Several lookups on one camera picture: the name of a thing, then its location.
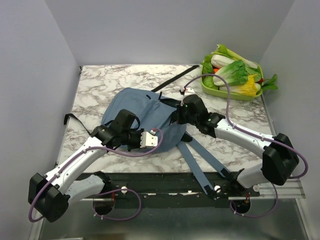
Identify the blue student backpack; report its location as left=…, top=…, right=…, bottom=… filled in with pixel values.
left=63, top=64, right=235, bottom=202

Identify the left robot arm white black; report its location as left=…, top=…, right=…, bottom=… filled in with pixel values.
left=27, top=109, right=144, bottom=223

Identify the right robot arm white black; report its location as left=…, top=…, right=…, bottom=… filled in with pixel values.
left=172, top=94, right=300, bottom=196

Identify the green vegetable tray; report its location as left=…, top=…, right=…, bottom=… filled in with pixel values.
left=201, top=62, right=262, bottom=101

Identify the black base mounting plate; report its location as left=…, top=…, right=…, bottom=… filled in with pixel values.
left=76, top=169, right=293, bottom=210

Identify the white napa cabbage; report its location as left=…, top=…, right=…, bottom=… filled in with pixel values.
left=211, top=54, right=235, bottom=69

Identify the green leafy lettuce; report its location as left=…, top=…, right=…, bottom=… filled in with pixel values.
left=215, top=60, right=262, bottom=87

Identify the bok choy stalk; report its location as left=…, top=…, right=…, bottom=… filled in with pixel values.
left=212, top=44, right=258, bottom=69

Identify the yellow leafy vegetable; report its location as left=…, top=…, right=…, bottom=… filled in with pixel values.
left=229, top=74, right=261, bottom=97

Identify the dark green spinach leaf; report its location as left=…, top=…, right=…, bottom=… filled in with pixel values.
left=261, top=74, right=278, bottom=92

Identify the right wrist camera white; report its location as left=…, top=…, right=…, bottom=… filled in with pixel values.
left=180, top=87, right=196, bottom=97

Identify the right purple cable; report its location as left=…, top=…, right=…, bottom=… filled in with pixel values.
left=181, top=73, right=310, bottom=218

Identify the aluminium rail frame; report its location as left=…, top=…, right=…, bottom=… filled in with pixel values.
left=29, top=173, right=311, bottom=240

